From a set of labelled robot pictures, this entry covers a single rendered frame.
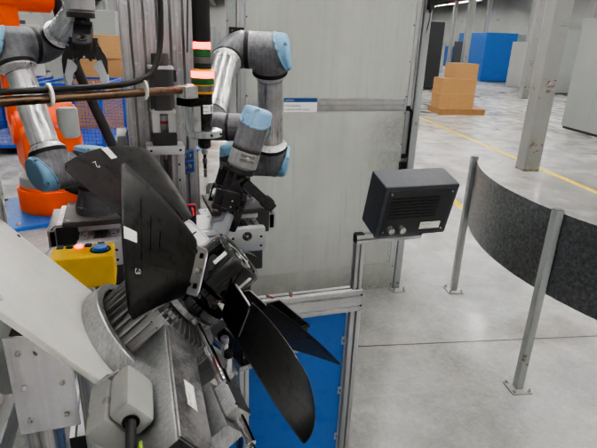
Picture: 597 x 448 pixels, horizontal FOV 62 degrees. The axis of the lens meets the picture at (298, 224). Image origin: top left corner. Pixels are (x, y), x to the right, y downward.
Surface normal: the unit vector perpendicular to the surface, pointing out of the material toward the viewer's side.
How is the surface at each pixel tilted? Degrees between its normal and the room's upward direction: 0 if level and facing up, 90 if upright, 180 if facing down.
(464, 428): 0
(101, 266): 90
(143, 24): 90
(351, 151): 90
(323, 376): 90
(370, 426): 0
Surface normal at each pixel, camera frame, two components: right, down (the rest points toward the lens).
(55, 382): 0.29, 0.34
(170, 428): -0.59, -0.67
